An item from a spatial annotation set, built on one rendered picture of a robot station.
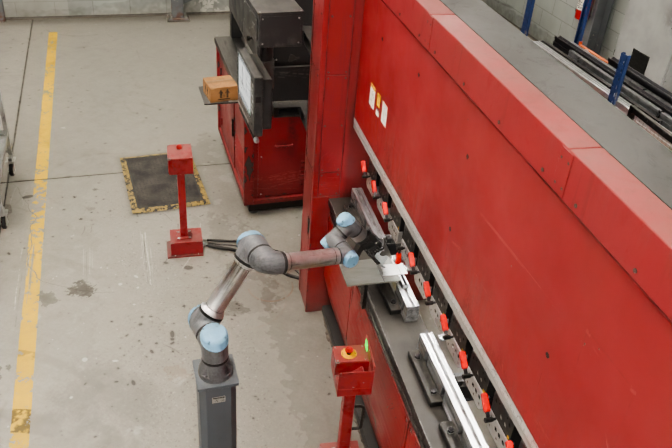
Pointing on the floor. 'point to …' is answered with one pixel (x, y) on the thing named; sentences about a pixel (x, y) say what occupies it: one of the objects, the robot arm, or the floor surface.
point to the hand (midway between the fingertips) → (380, 263)
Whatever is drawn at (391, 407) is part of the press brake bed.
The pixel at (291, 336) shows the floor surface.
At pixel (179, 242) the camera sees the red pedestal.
